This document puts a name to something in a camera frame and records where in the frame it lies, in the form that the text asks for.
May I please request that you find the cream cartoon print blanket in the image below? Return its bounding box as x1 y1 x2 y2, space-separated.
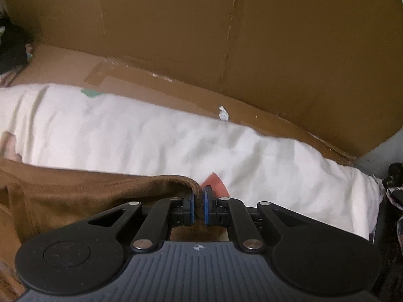
1 84 383 238

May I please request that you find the brown cardboard sheet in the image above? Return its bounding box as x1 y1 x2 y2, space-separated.
6 0 402 157

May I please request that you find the brown t-shirt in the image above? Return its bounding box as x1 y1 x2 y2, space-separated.
1 158 227 301

